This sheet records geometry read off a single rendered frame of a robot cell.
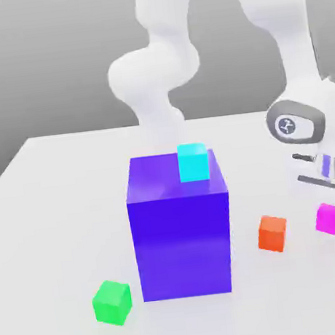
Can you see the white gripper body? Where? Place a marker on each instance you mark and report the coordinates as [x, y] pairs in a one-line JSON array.
[[318, 182]]

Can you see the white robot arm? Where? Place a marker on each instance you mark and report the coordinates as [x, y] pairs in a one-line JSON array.
[[156, 69]]

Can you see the small magenta cube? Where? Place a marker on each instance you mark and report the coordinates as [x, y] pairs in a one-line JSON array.
[[329, 220]]

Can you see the small orange cube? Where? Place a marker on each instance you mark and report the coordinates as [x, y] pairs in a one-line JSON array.
[[272, 234]]

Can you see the small cyan cube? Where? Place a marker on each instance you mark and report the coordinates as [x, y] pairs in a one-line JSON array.
[[193, 164]]

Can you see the small green cube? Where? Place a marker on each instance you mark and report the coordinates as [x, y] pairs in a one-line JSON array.
[[112, 304]]

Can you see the large purple box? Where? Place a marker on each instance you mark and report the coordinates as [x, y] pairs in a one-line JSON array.
[[182, 242]]

